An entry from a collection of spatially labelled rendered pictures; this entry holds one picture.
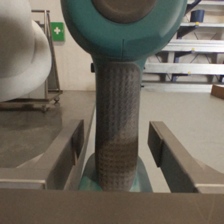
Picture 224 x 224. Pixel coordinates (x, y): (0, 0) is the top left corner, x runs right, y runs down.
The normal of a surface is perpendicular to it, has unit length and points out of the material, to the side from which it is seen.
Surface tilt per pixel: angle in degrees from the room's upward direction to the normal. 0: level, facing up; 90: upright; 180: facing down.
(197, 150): 0
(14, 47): 119
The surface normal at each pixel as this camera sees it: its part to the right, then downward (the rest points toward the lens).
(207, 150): 0.02, -0.96
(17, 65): 0.77, 0.60
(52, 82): 0.04, 0.49
